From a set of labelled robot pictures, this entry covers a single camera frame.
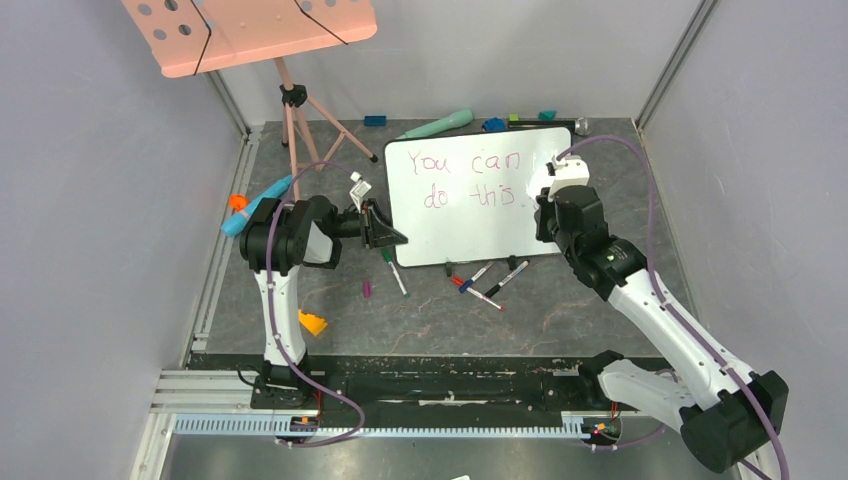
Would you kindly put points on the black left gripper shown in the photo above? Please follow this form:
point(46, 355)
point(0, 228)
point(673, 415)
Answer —
point(375, 235)

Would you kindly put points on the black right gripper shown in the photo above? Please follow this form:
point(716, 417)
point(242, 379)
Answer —
point(549, 204)

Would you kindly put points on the white whiteboard black frame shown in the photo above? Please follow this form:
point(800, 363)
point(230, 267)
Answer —
point(470, 197)

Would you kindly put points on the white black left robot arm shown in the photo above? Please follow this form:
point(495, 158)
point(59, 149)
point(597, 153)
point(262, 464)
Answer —
point(280, 239)

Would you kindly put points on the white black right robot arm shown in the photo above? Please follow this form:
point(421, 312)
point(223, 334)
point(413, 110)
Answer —
point(722, 408)

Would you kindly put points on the green whiteboard marker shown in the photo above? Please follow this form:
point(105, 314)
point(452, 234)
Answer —
point(386, 255)

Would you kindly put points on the black whiteboard marker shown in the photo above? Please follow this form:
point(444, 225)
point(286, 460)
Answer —
point(510, 276)

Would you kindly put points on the red whiteboard marker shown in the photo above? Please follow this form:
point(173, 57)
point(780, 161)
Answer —
point(457, 281)

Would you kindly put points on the blue whiteboard marker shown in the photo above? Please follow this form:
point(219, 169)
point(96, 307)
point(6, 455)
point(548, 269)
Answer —
point(477, 277)

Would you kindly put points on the blue rectangular block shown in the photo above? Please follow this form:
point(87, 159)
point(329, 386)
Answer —
point(375, 120)

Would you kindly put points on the blue toy brick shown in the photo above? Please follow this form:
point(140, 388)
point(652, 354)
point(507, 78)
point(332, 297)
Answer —
point(494, 124)

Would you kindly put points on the yellow stepped wedge block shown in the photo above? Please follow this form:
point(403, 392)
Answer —
point(312, 323)

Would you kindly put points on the teal flat piece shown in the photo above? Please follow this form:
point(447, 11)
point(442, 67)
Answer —
point(453, 121)

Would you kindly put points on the orange small toy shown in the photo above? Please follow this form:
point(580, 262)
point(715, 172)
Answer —
point(238, 202)

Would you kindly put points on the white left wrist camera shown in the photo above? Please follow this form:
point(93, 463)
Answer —
point(359, 189)

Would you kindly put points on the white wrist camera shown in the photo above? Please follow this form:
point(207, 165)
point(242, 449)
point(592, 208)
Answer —
point(359, 189)
point(569, 171)

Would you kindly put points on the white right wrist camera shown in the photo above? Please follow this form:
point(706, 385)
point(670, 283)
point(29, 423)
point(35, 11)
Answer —
point(569, 171)

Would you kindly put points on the blue toy recorder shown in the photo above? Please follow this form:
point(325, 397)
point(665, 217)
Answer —
point(237, 221)

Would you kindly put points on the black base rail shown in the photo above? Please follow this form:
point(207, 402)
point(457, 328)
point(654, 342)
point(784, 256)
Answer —
point(337, 363)

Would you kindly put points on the aluminium frame rails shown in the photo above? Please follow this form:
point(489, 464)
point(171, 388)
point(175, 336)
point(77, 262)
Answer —
point(199, 391)

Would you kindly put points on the white toothed cable rail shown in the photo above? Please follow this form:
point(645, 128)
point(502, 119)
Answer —
point(288, 426)

